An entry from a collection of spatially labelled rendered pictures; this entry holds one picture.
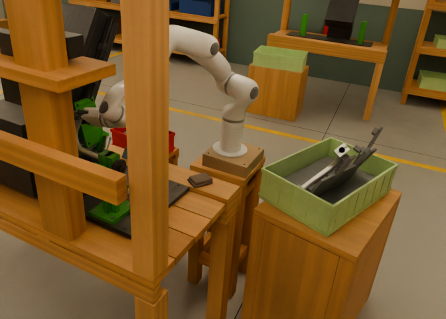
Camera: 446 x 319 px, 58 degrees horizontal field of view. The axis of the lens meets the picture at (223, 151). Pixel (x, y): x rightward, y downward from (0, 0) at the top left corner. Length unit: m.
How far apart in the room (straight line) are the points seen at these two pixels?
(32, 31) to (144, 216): 0.64
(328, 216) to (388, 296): 1.19
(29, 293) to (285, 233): 1.60
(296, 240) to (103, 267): 0.87
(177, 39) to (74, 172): 0.67
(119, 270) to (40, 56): 0.77
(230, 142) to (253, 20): 5.29
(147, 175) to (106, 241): 0.50
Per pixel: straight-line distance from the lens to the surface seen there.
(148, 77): 1.09
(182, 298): 2.61
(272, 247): 2.04
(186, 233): 1.66
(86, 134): 1.90
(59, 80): 1.27
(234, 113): 2.06
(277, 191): 1.97
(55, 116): 1.41
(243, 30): 7.38
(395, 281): 3.05
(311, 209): 1.88
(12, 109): 1.94
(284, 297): 2.19
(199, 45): 1.69
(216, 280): 2.23
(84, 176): 1.33
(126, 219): 1.71
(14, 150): 1.54
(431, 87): 6.54
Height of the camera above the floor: 1.92
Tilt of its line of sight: 27 degrees down
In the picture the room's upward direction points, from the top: 4 degrees clockwise
